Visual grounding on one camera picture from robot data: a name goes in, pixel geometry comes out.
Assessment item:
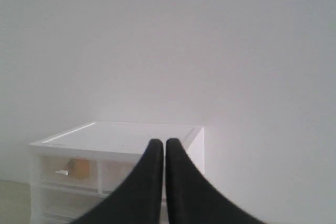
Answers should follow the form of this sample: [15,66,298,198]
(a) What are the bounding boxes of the clear plastic container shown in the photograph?
[41,187,105,218]

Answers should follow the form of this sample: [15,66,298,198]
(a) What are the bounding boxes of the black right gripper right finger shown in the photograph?
[165,138,263,224]

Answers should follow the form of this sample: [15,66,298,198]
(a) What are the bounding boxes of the yellow cheese wedge sponge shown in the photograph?
[66,158,90,179]

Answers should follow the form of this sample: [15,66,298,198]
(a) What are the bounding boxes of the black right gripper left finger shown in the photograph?
[72,139,164,224]

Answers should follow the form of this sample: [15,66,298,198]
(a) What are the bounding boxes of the white plastic drawer cabinet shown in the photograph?
[29,122,205,223]

